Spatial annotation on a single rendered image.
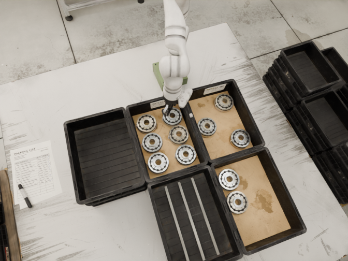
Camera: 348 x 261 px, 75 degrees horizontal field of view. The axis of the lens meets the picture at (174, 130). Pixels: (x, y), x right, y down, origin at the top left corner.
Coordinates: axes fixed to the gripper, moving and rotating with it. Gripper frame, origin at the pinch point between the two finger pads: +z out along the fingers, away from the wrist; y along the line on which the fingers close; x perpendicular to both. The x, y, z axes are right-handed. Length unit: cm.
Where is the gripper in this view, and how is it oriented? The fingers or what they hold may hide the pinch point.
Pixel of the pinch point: (170, 108)
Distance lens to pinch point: 106.8
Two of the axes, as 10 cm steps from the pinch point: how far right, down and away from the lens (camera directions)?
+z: -0.5, 3.7, 9.3
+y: -4.6, 8.2, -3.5
